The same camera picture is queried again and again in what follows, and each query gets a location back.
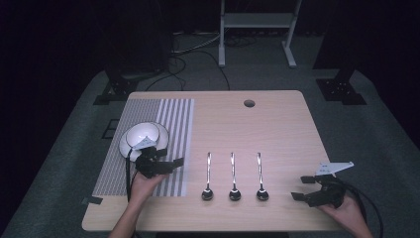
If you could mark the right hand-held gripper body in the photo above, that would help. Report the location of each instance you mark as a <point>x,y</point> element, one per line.
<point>327,193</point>

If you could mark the grey striped placemat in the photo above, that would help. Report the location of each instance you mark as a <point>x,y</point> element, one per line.
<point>178,125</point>

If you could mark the dark tape piece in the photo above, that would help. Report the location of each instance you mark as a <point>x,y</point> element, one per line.
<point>92,200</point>

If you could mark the person's right hand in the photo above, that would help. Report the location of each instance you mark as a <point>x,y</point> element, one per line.
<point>346,211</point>

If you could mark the metal spoon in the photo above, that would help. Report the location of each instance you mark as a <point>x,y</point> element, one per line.
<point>208,178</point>
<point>233,178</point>
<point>261,178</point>

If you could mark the white bowl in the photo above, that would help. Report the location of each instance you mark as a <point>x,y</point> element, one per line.
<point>140,132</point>

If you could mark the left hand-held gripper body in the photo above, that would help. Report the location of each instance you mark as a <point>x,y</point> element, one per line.
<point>148,163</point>

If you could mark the person's left hand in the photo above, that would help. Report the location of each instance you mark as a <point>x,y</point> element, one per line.
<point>145,186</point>

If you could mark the white metal stand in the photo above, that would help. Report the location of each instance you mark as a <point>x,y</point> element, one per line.
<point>257,20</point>

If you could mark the black stand base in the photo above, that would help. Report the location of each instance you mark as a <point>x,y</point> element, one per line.
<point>115,89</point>
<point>341,89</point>

